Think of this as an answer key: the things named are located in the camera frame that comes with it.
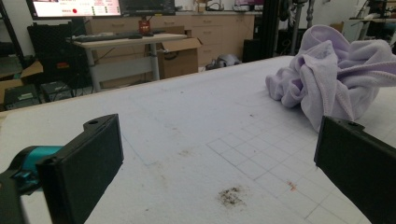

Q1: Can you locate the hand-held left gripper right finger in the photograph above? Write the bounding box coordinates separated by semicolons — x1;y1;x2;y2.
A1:
313;115;396;224

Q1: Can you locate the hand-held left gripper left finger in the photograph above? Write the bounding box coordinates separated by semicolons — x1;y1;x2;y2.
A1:
35;113;124;224

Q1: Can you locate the lavender towel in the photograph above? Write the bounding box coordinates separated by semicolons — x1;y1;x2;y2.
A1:
264;24;396;133

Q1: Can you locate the black computer tower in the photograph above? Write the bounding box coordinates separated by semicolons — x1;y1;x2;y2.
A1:
2;83;41;110
39;80;75;103

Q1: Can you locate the flat cardboard flap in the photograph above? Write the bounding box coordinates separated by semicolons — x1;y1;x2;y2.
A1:
0;60;45;105

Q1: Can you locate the black hard case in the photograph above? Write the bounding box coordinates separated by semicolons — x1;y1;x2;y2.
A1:
26;21;92;90

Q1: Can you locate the white table mat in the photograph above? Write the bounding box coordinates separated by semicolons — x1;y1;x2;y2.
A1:
0;55;396;224

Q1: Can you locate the white-legged desk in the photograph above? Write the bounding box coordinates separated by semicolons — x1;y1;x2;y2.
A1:
65;32;189;93

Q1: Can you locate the background workbench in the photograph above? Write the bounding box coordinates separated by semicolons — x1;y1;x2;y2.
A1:
342;0;396;43

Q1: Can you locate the open cardboard box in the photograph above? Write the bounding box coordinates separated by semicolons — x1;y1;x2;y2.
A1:
156;29;204;80

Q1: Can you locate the grey metal stand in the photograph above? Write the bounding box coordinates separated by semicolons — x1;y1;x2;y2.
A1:
289;0;316;56

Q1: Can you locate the small red object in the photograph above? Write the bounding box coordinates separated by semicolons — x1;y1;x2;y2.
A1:
137;18;151;35

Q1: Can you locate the lit computer monitor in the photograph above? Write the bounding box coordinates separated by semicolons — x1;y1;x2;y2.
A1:
26;0;122;20

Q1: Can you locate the grey rounded device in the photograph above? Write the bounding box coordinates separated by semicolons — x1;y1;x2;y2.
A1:
205;53;243;71

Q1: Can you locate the dark computer monitor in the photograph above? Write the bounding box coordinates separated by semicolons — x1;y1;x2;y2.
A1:
119;0;177;17

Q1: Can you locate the wooden cabinet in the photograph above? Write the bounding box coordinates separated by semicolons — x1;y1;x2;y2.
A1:
84;12;263;67

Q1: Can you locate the black metal frame stand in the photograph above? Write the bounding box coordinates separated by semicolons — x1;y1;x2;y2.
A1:
260;0;282;61
0;1;25;60

